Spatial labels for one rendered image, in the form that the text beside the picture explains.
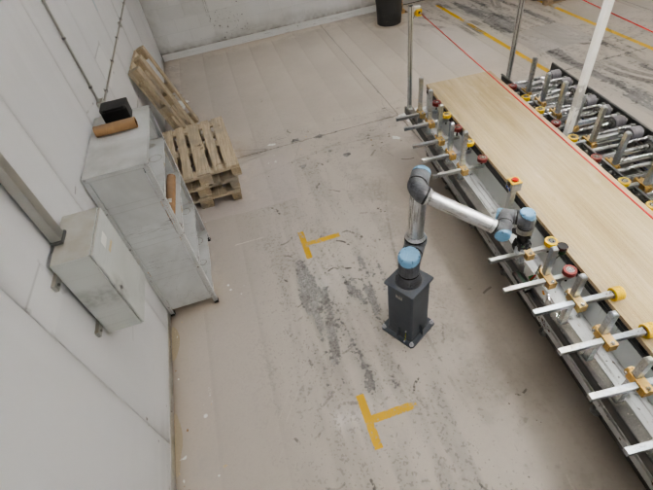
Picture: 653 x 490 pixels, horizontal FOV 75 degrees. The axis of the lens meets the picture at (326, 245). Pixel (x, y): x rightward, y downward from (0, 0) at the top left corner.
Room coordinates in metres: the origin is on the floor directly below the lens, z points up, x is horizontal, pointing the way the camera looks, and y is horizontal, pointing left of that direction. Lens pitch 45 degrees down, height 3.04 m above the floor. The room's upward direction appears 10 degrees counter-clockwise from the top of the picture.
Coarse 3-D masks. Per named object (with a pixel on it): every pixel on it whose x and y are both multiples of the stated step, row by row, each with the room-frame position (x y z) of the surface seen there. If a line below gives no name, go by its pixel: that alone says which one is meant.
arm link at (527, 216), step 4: (524, 208) 1.78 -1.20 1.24; (528, 208) 1.77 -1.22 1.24; (520, 212) 1.75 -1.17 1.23; (524, 212) 1.74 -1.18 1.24; (528, 212) 1.74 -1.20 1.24; (532, 212) 1.74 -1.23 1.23; (520, 216) 1.74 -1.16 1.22; (524, 216) 1.72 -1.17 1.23; (528, 216) 1.71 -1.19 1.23; (532, 216) 1.71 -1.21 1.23; (520, 220) 1.72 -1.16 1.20; (524, 220) 1.71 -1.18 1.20; (528, 220) 1.70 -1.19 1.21; (532, 220) 1.70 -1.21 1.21; (516, 224) 1.73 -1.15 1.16; (520, 224) 1.72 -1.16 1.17; (524, 224) 1.71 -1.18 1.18; (528, 224) 1.70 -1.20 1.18; (532, 224) 1.70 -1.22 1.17; (520, 228) 1.72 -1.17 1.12; (524, 228) 1.71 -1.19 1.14; (528, 228) 1.70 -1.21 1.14; (532, 228) 1.70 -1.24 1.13
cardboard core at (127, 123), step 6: (120, 120) 3.05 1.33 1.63; (126, 120) 3.03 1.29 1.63; (132, 120) 3.03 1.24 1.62; (96, 126) 3.01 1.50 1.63; (102, 126) 3.00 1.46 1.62; (108, 126) 3.00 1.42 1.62; (114, 126) 3.00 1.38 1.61; (120, 126) 3.00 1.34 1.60; (126, 126) 3.01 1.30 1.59; (132, 126) 3.01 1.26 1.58; (96, 132) 2.97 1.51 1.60; (102, 132) 2.98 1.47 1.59; (108, 132) 2.99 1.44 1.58; (114, 132) 3.00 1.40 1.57
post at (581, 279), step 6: (582, 276) 1.29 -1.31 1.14; (576, 282) 1.30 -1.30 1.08; (582, 282) 1.28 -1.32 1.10; (576, 288) 1.29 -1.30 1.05; (582, 288) 1.28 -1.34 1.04; (570, 294) 1.31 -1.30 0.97; (576, 294) 1.28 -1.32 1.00; (564, 312) 1.30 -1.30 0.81; (570, 312) 1.28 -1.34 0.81; (564, 318) 1.28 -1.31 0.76
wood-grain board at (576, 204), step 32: (448, 96) 3.83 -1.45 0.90; (480, 96) 3.72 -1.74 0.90; (512, 96) 3.61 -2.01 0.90; (480, 128) 3.18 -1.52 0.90; (512, 128) 3.09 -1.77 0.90; (544, 128) 3.01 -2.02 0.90; (512, 160) 2.66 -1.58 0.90; (544, 160) 2.58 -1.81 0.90; (576, 160) 2.52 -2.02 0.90; (544, 192) 2.23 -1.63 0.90; (576, 192) 2.17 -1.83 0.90; (608, 192) 2.11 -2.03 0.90; (544, 224) 1.93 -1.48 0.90; (576, 224) 1.88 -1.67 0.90; (608, 224) 1.83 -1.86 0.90; (640, 224) 1.78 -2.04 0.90; (576, 256) 1.61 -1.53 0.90; (608, 256) 1.57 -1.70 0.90; (640, 256) 1.53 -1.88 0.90; (640, 288) 1.31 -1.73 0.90; (640, 320) 1.11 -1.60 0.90
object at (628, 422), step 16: (416, 112) 3.99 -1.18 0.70; (448, 176) 2.94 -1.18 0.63; (464, 192) 2.61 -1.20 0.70; (480, 208) 2.39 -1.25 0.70; (496, 240) 2.05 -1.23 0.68; (544, 304) 1.44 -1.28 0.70; (560, 336) 1.23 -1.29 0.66; (576, 336) 1.18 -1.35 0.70; (576, 352) 1.09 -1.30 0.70; (592, 368) 0.98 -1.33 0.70; (592, 384) 0.92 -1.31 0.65; (608, 384) 0.88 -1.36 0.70; (608, 400) 0.81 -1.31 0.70; (624, 400) 0.78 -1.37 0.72; (624, 416) 0.71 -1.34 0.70; (624, 432) 0.66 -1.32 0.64; (640, 432) 0.63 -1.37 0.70
